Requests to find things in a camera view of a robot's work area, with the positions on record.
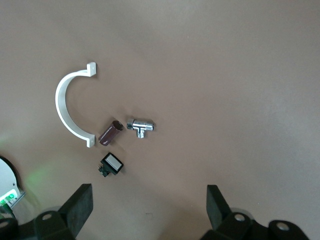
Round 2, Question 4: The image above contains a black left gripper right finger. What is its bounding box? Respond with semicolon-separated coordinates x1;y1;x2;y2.
201;184;260;240

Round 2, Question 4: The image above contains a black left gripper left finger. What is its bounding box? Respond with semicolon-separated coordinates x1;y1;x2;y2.
33;183;94;240

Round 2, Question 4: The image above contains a black square push button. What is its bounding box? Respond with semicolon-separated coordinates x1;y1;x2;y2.
96;152;125;178

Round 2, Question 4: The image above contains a brown cylindrical capacitor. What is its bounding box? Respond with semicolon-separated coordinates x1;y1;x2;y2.
98;120;124;147

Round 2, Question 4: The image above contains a chrome tee valve fitting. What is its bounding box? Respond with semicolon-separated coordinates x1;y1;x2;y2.
126;118;155;140

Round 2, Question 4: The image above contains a white half-ring pipe clamp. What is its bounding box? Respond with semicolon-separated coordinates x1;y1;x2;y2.
54;61;97;148

